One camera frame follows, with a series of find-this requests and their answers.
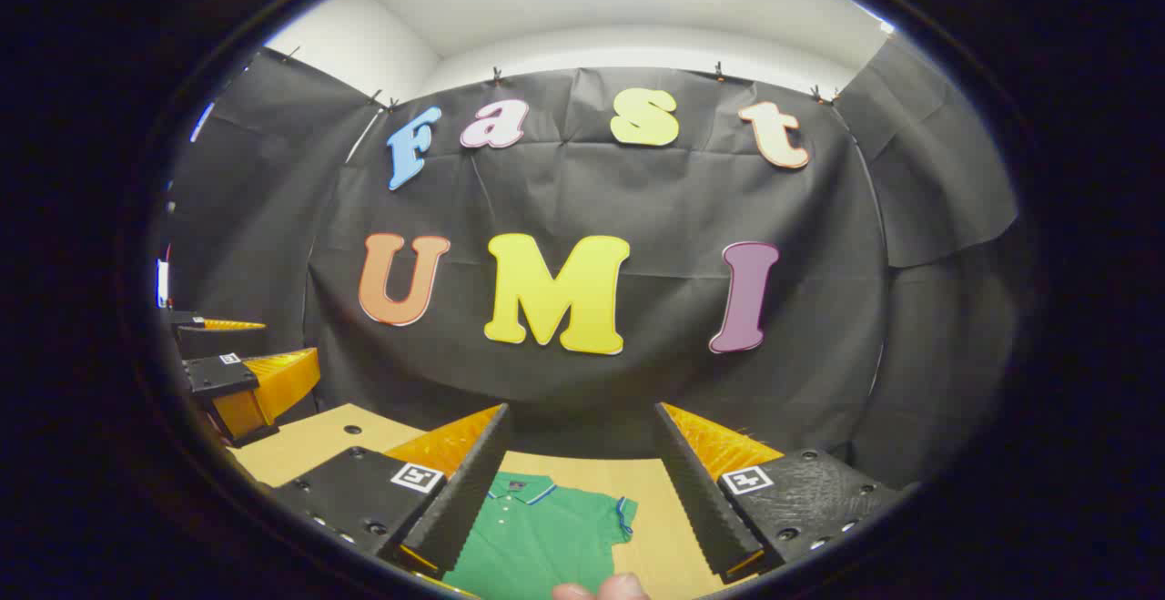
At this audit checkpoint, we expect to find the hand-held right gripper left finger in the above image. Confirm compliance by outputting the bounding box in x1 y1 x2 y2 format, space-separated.
271 402 511 599

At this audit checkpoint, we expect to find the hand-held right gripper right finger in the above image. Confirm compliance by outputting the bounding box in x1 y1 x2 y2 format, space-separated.
652 402 916 585

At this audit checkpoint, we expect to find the green T-shirt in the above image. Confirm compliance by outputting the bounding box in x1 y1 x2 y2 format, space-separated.
443 471 638 600

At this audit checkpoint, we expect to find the black backdrop cloth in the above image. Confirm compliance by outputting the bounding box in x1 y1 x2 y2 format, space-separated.
164 36 1020 492

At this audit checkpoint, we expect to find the row of small cloth clips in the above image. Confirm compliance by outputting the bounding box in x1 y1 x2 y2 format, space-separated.
282 45 843 114

